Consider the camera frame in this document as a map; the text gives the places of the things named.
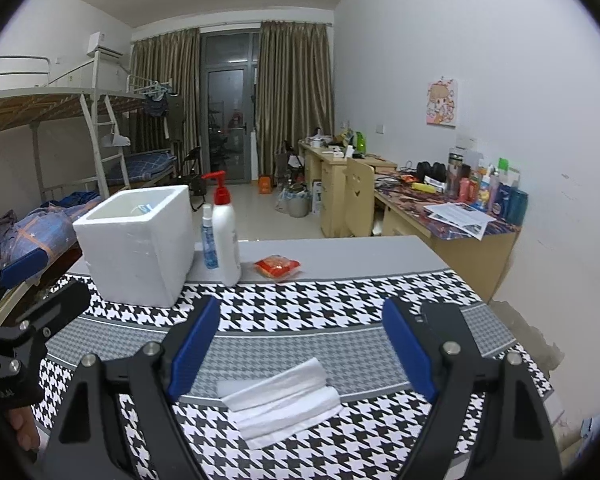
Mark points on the white towel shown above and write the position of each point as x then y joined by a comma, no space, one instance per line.
274,409

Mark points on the light wooden desk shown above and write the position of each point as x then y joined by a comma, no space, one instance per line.
481,263

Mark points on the green bottle on desk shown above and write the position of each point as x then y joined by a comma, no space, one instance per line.
360,142

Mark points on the brown curtain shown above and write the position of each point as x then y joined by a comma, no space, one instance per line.
166,69
294,94

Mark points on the blue surgical mask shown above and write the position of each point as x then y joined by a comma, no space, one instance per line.
141,209

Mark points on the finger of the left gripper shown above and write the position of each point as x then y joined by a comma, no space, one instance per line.
24,268

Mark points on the white lotion pump bottle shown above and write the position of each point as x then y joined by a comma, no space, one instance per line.
223,221

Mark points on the metal bucket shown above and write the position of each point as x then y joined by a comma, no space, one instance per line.
298,203

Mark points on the left hand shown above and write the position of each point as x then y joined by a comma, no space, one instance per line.
23,423

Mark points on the blue spray bottle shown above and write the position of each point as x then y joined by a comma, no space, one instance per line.
207,239

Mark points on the white air conditioner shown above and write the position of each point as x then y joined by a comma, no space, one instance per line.
98,42

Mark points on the anime girl wall poster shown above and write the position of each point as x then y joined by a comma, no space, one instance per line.
441,108

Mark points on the black folding chair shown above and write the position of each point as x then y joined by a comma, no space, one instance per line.
192,176

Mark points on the blue plaid quilt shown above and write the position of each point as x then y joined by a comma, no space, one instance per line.
49,228

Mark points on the metal bunk bed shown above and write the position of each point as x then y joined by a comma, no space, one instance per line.
80,125

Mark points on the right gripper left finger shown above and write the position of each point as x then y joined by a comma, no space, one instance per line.
88,439

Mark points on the red snack packet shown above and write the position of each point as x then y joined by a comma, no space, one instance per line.
277,267

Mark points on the white printed paper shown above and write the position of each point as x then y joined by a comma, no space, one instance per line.
468,220

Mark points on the wooden smiley chair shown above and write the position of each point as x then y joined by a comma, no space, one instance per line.
359,199

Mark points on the orange stool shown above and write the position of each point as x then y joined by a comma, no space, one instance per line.
265,185

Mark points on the white foam box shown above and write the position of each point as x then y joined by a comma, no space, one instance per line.
140,260

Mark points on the glass balcony door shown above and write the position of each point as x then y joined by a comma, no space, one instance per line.
228,77

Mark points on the right brown curtain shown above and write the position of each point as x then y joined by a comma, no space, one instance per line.
294,94

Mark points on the left brown curtain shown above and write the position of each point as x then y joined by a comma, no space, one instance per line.
166,69

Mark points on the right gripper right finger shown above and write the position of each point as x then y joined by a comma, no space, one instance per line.
443,364

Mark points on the houndstooth table mat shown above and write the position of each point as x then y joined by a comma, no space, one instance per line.
267,328

